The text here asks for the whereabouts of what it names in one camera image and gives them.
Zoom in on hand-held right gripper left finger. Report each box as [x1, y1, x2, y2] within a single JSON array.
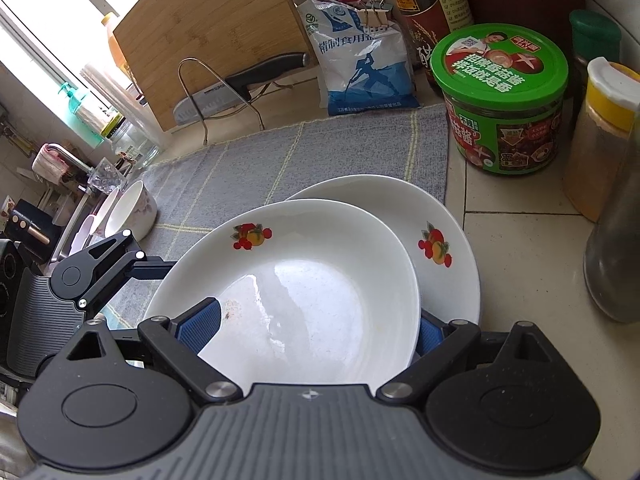
[[65, 297, 243, 407]]

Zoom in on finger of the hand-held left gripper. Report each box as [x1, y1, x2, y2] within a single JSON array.
[[75, 229, 173, 308]]

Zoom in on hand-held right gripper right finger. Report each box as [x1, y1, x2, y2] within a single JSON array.
[[377, 310, 566, 406]]

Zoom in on white bowl with pink flowers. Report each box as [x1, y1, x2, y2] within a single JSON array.
[[105, 180, 158, 241]]

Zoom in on white plate with fruit print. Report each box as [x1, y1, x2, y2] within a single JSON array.
[[287, 175, 482, 356]]

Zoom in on clear glass mug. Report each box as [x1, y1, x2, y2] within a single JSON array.
[[87, 157, 126, 193]]

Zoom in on black box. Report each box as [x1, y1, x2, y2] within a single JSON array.
[[5, 199, 53, 246]]

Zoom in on glass jar with label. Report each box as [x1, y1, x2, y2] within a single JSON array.
[[107, 115, 161, 166]]

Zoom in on metal faucet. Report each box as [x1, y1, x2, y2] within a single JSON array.
[[32, 142, 93, 196]]

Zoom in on grey checked table mat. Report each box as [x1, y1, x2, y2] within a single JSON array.
[[102, 104, 448, 331]]

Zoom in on tall stack of plastic cups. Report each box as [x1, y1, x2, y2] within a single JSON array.
[[80, 62, 166, 156]]

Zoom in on green dish soap bottle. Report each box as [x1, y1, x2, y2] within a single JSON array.
[[57, 82, 108, 133]]

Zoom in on clear glass bottle red cap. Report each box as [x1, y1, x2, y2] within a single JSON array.
[[584, 110, 640, 323]]

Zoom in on orange cooking wine jug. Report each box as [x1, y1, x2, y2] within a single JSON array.
[[102, 12, 128, 73]]

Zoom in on green-lidded sauce jar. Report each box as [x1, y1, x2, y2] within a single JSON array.
[[430, 22, 570, 177]]

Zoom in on bamboo cutting board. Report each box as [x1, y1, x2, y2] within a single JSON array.
[[112, 0, 313, 133]]

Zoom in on yellow-lidded spice jar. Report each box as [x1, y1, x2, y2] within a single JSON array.
[[562, 57, 640, 223]]

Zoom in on white and blue salt bag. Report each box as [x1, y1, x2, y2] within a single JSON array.
[[292, 0, 423, 117]]

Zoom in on dark vinegar bottle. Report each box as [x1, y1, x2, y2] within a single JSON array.
[[382, 0, 476, 98]]

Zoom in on metal binder clips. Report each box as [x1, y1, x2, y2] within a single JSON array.
[[357, 0, 391, 26]]

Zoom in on green-capped bottle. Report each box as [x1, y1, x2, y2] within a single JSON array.
[[569, 10, 623, 111]]

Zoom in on metal wire rack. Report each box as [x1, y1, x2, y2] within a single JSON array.
[[177, 57, 266, 146]]

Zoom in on black-handled kitchen knife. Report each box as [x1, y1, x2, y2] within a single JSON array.
[[172, 51, 312, 128]]

